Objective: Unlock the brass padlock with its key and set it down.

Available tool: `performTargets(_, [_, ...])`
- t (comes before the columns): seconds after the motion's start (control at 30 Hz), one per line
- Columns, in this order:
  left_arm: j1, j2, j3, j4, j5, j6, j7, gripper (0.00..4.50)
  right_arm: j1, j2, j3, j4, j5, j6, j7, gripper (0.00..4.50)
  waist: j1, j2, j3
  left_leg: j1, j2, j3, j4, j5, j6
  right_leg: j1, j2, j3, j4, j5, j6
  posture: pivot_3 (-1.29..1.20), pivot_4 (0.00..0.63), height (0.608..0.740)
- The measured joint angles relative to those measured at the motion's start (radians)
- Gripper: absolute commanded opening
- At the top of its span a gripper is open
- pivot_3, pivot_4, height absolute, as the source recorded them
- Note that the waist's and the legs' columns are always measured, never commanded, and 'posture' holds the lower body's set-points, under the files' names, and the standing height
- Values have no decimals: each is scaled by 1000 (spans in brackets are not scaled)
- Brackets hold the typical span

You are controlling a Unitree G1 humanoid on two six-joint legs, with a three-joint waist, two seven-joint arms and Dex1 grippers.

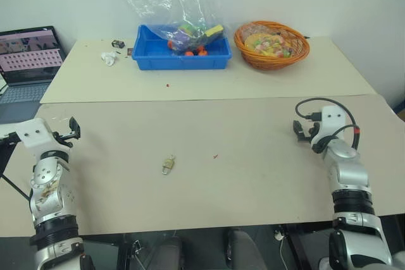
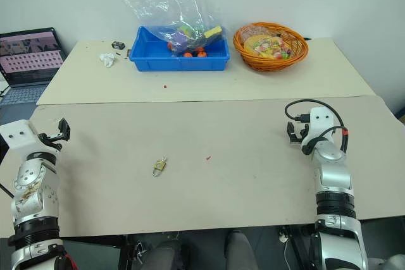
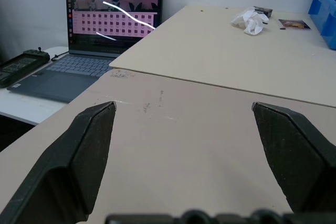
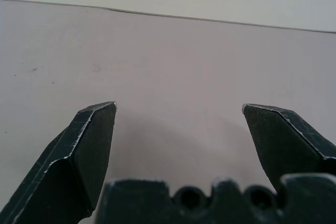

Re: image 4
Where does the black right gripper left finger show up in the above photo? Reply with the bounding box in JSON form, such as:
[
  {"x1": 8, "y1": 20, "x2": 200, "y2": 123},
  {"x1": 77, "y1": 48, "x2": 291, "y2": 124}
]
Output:
[{"x1": 0, "y1": 101, "x2": 118, "y2": 224}]

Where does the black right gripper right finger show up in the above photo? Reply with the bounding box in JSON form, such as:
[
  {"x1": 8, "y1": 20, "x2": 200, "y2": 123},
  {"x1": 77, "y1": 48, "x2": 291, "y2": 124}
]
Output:
[{"x1": 241, "y1": 103, "x2": 336, "y2": 195}]

